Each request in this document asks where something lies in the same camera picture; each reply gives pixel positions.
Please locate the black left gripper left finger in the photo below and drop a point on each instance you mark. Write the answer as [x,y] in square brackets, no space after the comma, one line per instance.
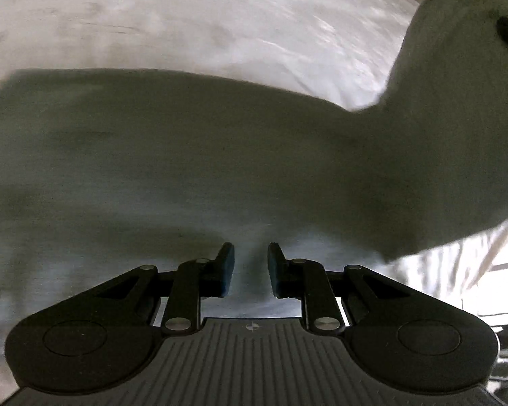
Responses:
[102,337]

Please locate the grey sweat pants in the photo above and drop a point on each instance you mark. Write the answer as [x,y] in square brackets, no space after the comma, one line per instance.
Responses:
[220,156]

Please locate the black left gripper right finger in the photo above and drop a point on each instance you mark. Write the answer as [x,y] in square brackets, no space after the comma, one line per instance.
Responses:
[401,337]

